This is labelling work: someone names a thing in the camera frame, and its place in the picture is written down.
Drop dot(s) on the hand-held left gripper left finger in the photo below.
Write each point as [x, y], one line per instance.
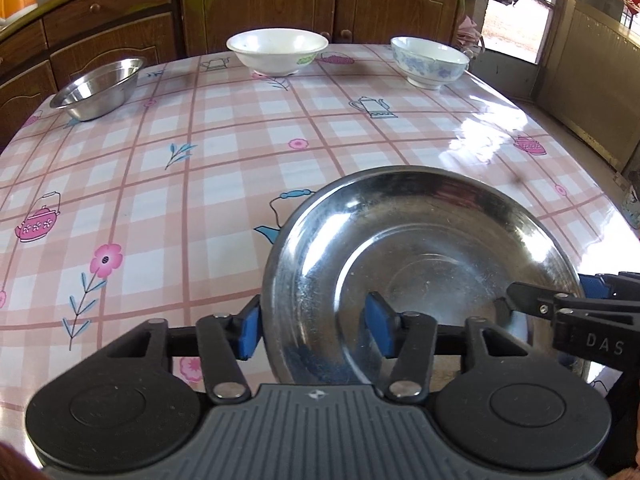
[249, 332]

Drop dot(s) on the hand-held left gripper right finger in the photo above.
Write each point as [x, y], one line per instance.
[381, 325]

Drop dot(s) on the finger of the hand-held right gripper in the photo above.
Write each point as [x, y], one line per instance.
[530, 300]
[592, 287]

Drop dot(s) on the stainless steel plate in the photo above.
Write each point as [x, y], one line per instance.
[425, 240]

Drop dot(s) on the white bowl blue floral pattern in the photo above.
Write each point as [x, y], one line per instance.
[430, 67]

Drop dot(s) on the white bowl green print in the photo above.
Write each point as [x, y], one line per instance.
[275, 52]

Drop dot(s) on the stainless steel bowl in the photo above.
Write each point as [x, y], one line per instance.
[95, 92]

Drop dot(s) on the pink checked printed tablecloth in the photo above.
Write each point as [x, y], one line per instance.
[200, 200]

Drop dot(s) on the tan metal door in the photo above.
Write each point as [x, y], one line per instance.
[590, 70]

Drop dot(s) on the window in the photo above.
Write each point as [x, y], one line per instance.
[520, 30]

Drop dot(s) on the pink cloth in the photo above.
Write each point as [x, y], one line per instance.
[470, 32]

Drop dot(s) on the wooden cabinet with drawers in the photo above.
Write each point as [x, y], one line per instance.
[115, 40]

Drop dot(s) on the wooden two-door cabinet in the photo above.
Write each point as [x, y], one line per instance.
[270, 5]

